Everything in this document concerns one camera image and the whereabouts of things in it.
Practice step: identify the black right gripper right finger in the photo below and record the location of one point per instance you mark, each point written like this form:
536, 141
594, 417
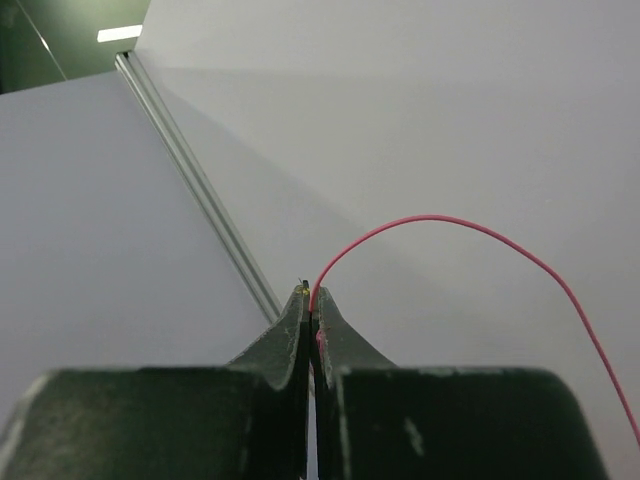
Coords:
377, 420

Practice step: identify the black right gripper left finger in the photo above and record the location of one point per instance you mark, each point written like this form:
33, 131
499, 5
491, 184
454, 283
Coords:
246, 419

